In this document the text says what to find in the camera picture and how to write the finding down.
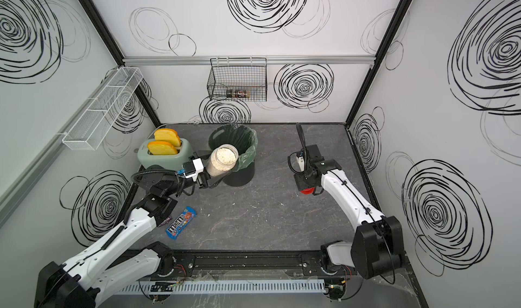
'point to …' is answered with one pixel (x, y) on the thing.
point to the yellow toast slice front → (161, 148)
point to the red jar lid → (307, 191)
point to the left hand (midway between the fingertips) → (224, 159)
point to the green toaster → (174, 161)
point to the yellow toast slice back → (167, 136)
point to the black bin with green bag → (245, 140)
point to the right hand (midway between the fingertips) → (306, 181)
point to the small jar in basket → (230, 93)
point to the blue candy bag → (181, 222)
